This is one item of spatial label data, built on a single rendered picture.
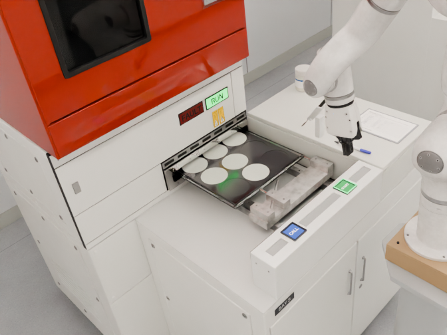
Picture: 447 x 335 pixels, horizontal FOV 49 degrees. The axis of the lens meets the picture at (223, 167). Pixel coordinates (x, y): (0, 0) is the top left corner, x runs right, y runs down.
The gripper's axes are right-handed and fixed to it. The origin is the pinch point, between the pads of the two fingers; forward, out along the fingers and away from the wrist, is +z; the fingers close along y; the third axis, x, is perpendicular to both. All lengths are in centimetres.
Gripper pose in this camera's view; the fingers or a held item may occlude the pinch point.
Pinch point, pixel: (347, 147)
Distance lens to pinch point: 152.6
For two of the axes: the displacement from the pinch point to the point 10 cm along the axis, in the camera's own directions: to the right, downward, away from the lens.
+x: 7.1, -4.9, 5.1
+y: 6.6, 2.0, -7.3
